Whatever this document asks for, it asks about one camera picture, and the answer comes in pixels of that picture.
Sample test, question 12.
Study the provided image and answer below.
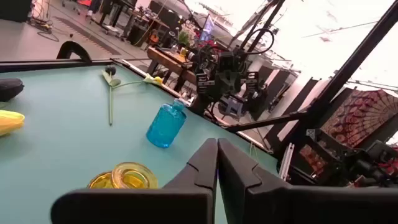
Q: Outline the red patterned tapestry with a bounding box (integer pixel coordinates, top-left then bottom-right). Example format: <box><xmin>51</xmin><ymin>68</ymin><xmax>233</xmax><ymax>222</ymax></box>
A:
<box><xmin>320</xmin><ymin>89</ymin><xmax>398</xmax><ymax>149</ymax></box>

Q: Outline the yellow artificial tulip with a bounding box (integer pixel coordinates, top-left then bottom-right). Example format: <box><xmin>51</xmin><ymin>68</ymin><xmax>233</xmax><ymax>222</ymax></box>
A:
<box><xmin>111</xmin><ymin>73</ymin><xmax>164</xmax><ymax>90</ymax></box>
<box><xmin>0</xmin><ymin>110</ymin><xmax>25</xmax><ymax>137</ymax></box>

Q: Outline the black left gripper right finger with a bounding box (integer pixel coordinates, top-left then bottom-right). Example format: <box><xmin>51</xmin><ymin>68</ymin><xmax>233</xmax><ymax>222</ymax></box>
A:
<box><xmin>218</xmin><ymin>138</ymin><xmax>398</xmax><ymax>224</ymax></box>

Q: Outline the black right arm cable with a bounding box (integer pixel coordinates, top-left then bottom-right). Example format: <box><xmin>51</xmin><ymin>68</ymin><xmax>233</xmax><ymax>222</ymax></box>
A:
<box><xmin>239</xmin><ymin>27</ymin><xmax>276</xmax><ymax>57</ymax></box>

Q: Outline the teal table mat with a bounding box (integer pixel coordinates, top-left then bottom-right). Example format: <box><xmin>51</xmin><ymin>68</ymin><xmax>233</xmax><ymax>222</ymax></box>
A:
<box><xmin>0</xmin><ymin>63</ymin><xmax>279</xmax><ymax>224</ymax></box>

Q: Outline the yellow glass vase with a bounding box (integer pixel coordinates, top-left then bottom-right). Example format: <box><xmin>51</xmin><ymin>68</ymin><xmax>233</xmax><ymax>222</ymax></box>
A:
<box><xmin>88</xmin><ymin>161</ymin><xmax>159</xmax><ymax>190</ymax></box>

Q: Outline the blue glass vase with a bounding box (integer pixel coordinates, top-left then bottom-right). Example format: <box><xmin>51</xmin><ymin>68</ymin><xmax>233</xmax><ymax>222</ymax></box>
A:
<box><xmin>146</xmin><ymin>98</ymin><xmax>188</xmax><ymax>149</ymax></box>

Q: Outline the wooden workbench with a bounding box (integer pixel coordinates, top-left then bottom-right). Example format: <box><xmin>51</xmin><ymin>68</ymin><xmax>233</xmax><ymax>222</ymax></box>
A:
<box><xmin>146</xmin><ymin>46</ymin><xmax>200</xmax><ymax>94</ymax></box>

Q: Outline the blue-screen background monitor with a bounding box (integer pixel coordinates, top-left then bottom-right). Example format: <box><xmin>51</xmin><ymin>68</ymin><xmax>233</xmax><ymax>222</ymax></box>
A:
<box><xmin>198</xmin><ymin>14</ymin><xmax>216</xmax><ymax>43</ymax></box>

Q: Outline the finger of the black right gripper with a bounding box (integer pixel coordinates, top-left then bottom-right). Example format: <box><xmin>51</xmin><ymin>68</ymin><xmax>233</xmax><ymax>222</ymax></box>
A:
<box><xmin>229</xmin><ymin>70</ymin><xmax>242</xmax><ymax>96</ymax></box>
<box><xmin>217</xmin><ymin>70</ymin><xmax>230</xmax><ymax>96</ymax></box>

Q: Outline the white metal bracket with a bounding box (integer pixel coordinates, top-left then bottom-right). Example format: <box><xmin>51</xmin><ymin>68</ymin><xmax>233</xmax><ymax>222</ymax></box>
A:
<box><xmin>278</xmin><ymin>142</ymin><xmax>295</xmax><ymax>181</ymax></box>

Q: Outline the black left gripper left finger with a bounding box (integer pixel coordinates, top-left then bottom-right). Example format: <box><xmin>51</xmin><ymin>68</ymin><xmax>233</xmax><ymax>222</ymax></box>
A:
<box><xmin>50</xmin><ymin>138</ymin><xmax>218</xmax><ymax>224</ymax></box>

